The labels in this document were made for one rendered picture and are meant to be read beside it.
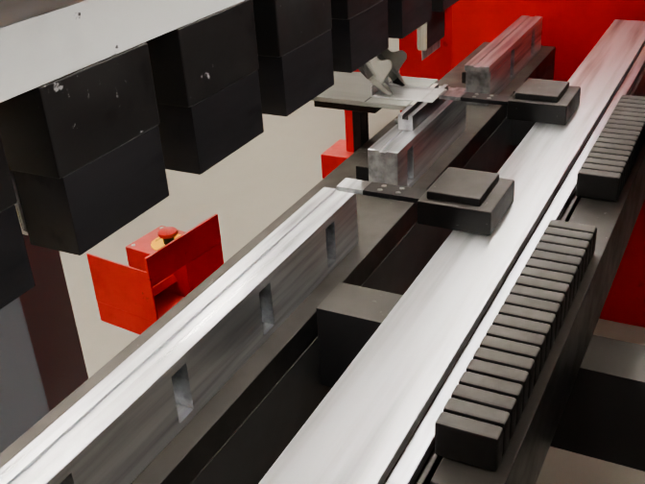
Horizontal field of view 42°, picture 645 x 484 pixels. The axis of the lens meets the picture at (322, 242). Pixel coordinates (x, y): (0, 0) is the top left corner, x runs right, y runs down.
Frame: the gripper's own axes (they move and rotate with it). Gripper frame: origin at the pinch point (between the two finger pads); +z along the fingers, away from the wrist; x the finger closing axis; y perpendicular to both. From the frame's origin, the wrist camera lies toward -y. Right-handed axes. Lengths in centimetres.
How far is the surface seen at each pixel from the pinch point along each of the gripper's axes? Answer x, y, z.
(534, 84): 2.0, 23.5, 16.5
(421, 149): -11.7, 3.4, 12.9
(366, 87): 0.5, -5.0, -3.3
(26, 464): -112, 3, 7
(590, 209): -41, 36, 32
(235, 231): 97, -150, 5
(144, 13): -88, 33, -20
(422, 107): -7.1, 6.7, 6.7
